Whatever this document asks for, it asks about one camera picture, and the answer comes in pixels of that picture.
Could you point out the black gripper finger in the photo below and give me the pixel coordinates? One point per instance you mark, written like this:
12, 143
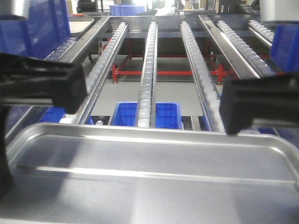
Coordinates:
28, 81
262, 102

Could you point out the silver ribbed metal tray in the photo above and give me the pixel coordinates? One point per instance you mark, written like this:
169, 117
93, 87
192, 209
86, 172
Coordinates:
69, 174

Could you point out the beige tray far left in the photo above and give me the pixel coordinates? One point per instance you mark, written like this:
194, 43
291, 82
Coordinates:
79, 25

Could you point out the right white roller track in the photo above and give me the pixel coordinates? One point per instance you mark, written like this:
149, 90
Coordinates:
207, 92

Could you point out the white roller track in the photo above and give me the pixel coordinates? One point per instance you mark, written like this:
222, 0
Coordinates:
146, 106
207, 92
97, 77

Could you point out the far right roller track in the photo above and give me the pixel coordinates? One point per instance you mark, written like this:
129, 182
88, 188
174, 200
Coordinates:
250, 57

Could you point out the far left roller track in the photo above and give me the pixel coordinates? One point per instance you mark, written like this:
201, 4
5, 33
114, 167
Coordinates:
57, 53

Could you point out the blue bin lower left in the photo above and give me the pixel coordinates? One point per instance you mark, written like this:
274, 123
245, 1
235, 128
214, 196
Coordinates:
58, 115

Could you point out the blue bin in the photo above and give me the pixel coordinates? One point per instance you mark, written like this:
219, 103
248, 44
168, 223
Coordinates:
45, 29
285, 47
58, 115

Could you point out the blue bin upper left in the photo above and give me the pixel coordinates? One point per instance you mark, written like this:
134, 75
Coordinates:
45, 29

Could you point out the blue bin upper right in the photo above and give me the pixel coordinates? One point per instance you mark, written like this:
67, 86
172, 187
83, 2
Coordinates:
285, 47

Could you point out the outermost right roller track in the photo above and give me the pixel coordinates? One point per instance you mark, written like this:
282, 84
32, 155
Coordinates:
264, 34

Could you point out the left white roller track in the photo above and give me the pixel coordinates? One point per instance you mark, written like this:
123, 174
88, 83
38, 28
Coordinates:
97, 77

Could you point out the small blue bin below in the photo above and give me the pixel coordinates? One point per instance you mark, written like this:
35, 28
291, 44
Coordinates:
168, 114

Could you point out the middle white roller track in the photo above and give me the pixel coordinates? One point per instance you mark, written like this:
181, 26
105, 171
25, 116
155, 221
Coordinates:
146, 106

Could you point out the right steel divider rail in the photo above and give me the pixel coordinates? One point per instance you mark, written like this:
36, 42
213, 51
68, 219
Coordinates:
243, 68

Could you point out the steel divider rail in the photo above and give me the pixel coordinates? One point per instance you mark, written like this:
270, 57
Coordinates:
22, 116
243, 68

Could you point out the left steel divider rail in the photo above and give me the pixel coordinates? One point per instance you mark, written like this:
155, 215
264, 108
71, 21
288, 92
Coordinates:
22, 116

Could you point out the red metal floor frame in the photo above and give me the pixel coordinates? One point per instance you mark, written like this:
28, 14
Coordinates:
172, 59

